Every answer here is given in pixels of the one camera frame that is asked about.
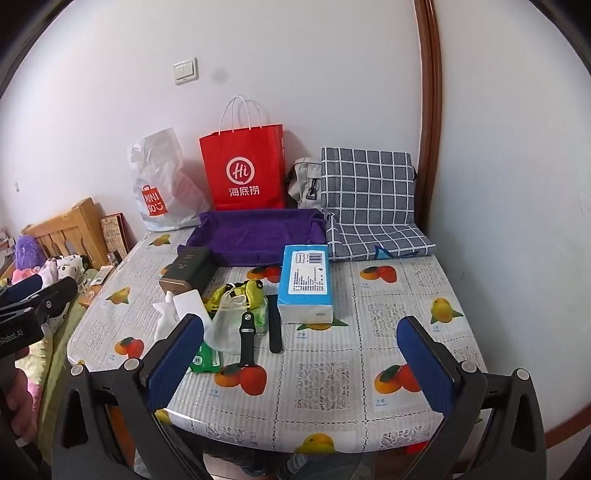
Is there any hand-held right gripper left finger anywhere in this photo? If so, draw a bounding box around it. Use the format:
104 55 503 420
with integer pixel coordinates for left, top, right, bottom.
52 313 206 480

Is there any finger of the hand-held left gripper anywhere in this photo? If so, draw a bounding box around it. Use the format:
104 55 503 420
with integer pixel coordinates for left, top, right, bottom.
0 274 44 301
0 277 78 326

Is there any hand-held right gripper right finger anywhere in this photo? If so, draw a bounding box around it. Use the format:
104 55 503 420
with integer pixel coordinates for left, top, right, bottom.
396 315 561 480

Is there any green snack packet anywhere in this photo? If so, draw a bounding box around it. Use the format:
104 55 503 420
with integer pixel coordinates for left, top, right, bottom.
189 344 223 374

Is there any white tissue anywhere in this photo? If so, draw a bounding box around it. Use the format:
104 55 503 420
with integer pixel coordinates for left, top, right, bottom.
154 293 179 342

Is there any white sponge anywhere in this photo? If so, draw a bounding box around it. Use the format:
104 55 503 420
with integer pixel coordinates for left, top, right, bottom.
172 290 213 325

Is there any black watch strap with buckle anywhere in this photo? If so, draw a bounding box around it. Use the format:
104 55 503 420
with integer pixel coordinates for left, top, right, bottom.
238 311 257 370

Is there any yellow black pouch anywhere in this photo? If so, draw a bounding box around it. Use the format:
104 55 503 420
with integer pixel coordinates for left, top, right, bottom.
204 279 269 315

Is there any person's left hand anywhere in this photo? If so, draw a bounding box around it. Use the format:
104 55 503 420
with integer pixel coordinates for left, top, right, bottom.
0 364 40 439

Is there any polka dot cloth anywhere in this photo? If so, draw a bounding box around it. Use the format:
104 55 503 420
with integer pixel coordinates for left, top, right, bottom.
44 254 89 328

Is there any purple plush toy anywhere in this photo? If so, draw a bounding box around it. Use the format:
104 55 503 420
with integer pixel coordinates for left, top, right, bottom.
14 234 43 271

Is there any wooden nightstand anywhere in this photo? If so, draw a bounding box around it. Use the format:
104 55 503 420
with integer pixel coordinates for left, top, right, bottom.
76 263 122 309

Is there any wooden headboard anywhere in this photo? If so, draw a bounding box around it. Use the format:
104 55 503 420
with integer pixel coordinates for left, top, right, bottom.
23 198 112 268

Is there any patterned book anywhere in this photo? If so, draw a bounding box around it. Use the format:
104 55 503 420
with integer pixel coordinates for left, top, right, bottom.
100 212 130 264

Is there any blue tissue pack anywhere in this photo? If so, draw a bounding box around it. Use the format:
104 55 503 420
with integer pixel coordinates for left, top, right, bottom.
277 244 334 324

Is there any white plastic shopping bag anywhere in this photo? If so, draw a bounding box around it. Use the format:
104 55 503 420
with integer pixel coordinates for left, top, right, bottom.
127 128 213 232

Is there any purple towel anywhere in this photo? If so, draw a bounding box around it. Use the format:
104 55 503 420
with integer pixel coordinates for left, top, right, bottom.
185 209 328 267

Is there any grey checked cloth bag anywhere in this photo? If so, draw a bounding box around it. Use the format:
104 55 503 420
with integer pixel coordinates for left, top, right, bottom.
321 147 437 262

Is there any red paper bag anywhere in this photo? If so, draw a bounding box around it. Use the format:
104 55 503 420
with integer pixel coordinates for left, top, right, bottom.
199 95 288 212

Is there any grey fabric bag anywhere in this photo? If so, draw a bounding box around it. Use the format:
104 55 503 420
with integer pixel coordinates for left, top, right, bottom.
286 158 322 209

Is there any brown wooden door frame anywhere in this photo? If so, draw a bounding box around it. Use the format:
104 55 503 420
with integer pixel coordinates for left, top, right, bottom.
412 0 443 232

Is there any white light switch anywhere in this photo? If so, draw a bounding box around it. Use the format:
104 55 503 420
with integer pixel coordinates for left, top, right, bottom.
174 58 198 85

